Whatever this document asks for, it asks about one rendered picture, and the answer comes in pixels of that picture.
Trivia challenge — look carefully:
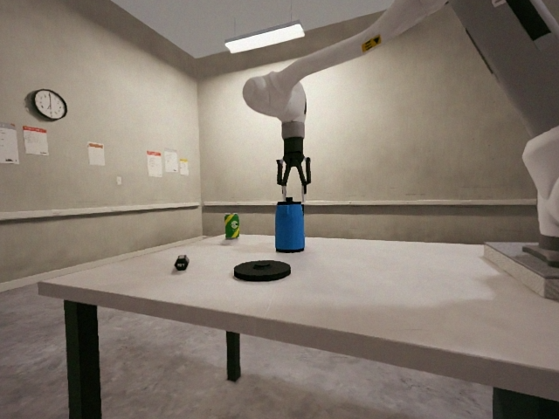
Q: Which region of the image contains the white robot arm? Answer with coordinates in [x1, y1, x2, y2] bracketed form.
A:
[242, 0, 559, 268]

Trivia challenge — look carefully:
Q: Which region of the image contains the green drink can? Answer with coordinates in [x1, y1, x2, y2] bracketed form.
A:
[224, 213, 239, 239]

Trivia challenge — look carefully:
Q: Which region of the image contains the black round disc with center stud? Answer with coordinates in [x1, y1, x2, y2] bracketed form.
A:
[234, 260, 291, 281]

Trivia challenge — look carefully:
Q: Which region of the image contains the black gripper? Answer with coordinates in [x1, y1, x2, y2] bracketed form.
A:
[276, 138, 311, 203]

